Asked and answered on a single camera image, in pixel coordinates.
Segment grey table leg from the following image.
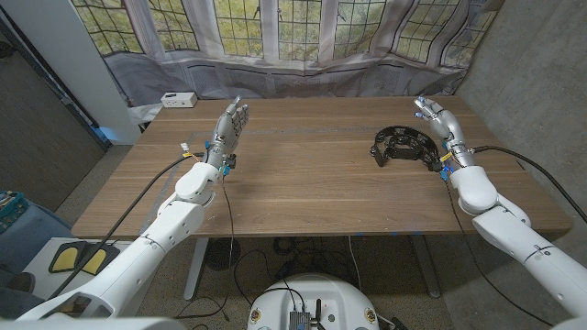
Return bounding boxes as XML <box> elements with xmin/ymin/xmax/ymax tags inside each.
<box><xmin>410</xmin><ymin>234</ymin><xmax>442</xmax><ymax>299</ymax></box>

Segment person leg in blue jeans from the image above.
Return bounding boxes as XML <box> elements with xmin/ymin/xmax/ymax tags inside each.
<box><xmin>0</xmin><ymin>199</ymin><xmax>77</xmax><ymax>320</ymax></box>

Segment white power box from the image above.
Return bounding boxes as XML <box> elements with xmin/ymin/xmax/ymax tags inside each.
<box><xmin>161</xmin><ymin>91</ymin><xmax>199</xmax><ymax>109</ymax></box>

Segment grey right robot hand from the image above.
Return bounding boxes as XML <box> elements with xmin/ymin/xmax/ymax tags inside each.
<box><xmin>414</xmin><ymin>95</ymin><xmax>478</xmax><ymax>169</ymax></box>

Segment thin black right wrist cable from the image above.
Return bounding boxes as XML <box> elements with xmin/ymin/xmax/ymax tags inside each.
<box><xmin>443</xmin><ymin>178</ymin><xmax>554</xmax><ymax>327</ymax></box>

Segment white floor cable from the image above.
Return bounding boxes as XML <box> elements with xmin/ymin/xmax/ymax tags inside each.
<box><xmin>347</xmin><ymin>236</ymin><xmax>363</xmax><ymax>292</ymax></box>

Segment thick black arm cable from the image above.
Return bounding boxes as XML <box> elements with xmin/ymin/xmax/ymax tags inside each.
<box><xmin>467</xmin><ymin>145</ymin><xmax>587</xmax><ymax>224</ymax></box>
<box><xmin>45</xmin><ymin>153</ymin><xmax>205</xmax><ymax>302</ymax></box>

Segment black half-moon tambourine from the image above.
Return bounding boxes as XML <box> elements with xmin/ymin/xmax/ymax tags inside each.
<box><xmin>370</xmin><ymin>126</ymin><xmax>444</xmax><ymax>173</ymax></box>

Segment round black floor fan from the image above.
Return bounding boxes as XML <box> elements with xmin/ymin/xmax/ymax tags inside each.
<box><xmin>205</xmin><ymin>236</ymin><xmax>242</xmax><ymax>271</ymax></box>

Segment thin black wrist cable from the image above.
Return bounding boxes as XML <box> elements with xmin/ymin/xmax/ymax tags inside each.
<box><xmin>173</xmin><ymin>176</ymin><xmax>236</xmax><ymax>321</ymax></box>
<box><xmin>443</xmin><ymin>178</ymin><xmax>554</xmax><ymax>327</ymax></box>

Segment white table leg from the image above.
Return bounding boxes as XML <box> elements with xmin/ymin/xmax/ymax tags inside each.
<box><xmin>183</xmin><ymin>236</ymin><xmax>210</xmax><ymax>302</ymax></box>

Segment grey electronics module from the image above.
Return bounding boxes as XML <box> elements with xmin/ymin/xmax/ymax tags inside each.
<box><xmin>288</xmin><ymin>310</ymin><xmax>312</xmax><ymax>330</ymax></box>

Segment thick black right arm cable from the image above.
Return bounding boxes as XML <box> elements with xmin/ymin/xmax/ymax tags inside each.
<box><xmin>467</xmin><ymin>145</ymin><xmax>587</xmax><ymax>224</ymax></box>

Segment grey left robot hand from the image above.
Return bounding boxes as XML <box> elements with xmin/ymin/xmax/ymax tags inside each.
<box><xmin>204</xmin><ymin>94</ymin><xmax>251</xmax><ymax>169</ymax></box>

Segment white pillar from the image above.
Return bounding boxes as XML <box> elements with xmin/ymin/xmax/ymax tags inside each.
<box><xmin>0</xmin><ymin>0</ymin><xmax>142</xmax><ymax>146</ymax></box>

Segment dark shoe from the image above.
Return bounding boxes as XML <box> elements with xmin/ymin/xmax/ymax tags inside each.
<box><xmin>0</xmin><ymin>271</ymin><xmax>37</xmax><ymax>294</ymax></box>

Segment thin black left wrist cable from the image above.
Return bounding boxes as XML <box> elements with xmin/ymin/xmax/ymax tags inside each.
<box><xmin>173</xmin><ymin>176</ymin><xmax>236</xmax><ymax>321</ymax></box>

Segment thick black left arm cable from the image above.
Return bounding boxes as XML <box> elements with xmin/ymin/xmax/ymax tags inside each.
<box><xmin>45</xmin><ymin>153</ymin><xmax>205</xmax><ymax>302</ymax></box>

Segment tangled black floor cables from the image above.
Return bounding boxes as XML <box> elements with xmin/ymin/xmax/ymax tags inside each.
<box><xmin>272</xmin><ymin>236</ymin><xmax>349</xmax><ymax>281</ymax></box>

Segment printed window backdrop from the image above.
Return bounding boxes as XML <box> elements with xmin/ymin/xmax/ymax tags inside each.
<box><xmin>71</xmin><ymin>0</ymin><xmax>505</xmax><ymax>109</ymax></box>

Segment white floor board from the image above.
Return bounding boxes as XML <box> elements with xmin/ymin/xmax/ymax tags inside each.
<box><xmin>22</xmin><ymin>236</ymin><xmax>138</xmax><ymax>302</ymax></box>

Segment teal patterned basket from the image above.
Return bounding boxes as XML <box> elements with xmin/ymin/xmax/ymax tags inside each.
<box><xmin>0</xmin><ymin>190</ymin><xmax>29</xmax><ymax>234</ymax></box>

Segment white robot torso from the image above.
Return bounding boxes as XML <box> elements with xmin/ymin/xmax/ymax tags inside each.
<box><xmin>247</xmin><ymin>273</ymin><xmax>381</xmax><ymax>330</ymax></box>

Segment black yellow foot pedal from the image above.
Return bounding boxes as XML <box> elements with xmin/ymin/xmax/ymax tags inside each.
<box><xmin>48</xmin><ymin>241</ymin><xmax>87</xmax><ymax>275</ymax></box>
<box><xmin>80</xmin><ymin>245</ymin><xmax>121</xmax><ymax>276</ymax></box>

